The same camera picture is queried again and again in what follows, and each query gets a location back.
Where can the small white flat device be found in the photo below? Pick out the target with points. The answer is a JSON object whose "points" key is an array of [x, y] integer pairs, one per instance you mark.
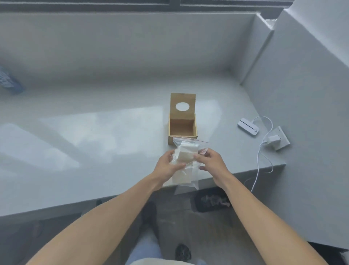
{"points": [[248, 127]]}

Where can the black patterned slipper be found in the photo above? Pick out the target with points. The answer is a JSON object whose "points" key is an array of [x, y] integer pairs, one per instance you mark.
{"points": [[211, 200]]}

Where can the black clog shoe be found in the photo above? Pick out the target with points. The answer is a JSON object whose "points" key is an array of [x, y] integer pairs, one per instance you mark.
{"points": [[182, 252]]}

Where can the white charger plug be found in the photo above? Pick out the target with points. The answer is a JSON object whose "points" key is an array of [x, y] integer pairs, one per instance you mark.
{"points": [[272, 139]]}

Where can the person's left forearm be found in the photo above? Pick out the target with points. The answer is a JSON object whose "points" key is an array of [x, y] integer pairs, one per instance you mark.
{"points": [[109, 221]]}

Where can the white socket plate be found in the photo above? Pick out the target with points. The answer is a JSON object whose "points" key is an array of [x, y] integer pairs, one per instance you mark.
{"points": [[282, 138]]}

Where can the blue patterned object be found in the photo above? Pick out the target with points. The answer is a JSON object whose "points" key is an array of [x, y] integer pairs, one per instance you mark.
{"points": [[9, 80]]}

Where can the person's left hand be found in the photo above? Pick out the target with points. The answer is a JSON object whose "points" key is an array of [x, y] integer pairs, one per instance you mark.
{"points": [[163, 168]]}

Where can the clear plastic zip bag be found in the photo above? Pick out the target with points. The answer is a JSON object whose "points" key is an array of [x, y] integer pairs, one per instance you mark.
{"points": [[190, 177]]}

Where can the person's right thumb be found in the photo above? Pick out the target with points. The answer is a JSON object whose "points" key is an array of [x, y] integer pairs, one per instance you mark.
{"points": [[199, 158]]}

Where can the person's right forearm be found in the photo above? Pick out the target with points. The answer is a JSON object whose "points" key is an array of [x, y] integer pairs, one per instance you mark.
{"points": [[261, 221]]}

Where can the white tissue stack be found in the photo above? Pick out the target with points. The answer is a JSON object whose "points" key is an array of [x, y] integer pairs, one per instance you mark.
{"points": [[186, 151]]}

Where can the wooden tissue box with lid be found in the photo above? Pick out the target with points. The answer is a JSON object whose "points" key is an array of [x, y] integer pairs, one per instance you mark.
{"points": [[182, 124]]}

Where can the light blue jeans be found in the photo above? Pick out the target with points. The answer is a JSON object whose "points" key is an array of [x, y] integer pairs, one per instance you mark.
{"points": [[144, 249]]}

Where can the person's left thumb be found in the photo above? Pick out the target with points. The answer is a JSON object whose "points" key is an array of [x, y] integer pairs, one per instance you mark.
{"points": [[179, 166]]}

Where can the person's right hand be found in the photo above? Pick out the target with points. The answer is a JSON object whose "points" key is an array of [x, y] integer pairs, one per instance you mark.
{"points": [[216, 168]]}

